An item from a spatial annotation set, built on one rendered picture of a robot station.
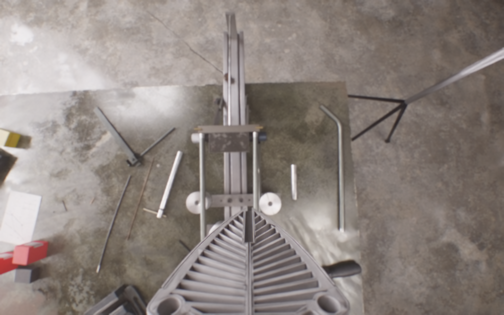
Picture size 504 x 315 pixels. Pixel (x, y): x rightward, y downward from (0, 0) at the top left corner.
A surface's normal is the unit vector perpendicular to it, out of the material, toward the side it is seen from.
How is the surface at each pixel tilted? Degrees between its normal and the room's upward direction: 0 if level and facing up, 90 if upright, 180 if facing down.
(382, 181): 0
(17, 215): 0
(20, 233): 0
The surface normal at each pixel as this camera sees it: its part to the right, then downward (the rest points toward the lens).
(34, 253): 1.00, 0.06
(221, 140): -0.01, -0.11
